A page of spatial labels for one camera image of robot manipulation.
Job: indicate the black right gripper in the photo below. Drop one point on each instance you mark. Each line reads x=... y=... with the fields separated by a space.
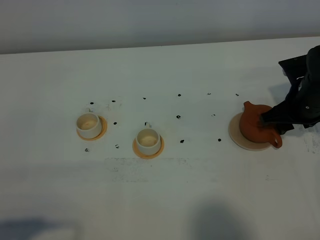
x=303 y=107

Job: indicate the brown clay teapot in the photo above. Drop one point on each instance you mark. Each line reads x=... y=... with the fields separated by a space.
x=253 y=129

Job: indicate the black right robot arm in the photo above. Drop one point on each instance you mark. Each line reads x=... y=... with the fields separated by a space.
x=313 y=63

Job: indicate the beige round teapot coaster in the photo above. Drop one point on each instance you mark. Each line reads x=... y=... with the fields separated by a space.
x=237 y=137

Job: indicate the white teacup middle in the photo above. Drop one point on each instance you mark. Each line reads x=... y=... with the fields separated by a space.
x=148 y=140

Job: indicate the white teacup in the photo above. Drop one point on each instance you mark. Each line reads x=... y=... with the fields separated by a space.
x=148 y=140
x=88 y=125

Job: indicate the orange coaster middle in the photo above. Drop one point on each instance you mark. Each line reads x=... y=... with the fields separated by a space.
x=147 y=157

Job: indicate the orange coaster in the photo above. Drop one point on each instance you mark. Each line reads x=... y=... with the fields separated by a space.
x=147 y=157
x=104 y=129

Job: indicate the orange coaster left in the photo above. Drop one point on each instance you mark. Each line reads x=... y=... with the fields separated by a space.
x=104 y=129

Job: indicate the white teacup left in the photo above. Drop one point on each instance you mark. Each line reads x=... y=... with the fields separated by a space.
x=88 y=125

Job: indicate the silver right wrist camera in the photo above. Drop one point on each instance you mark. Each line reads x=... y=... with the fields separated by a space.
x=294 y=68

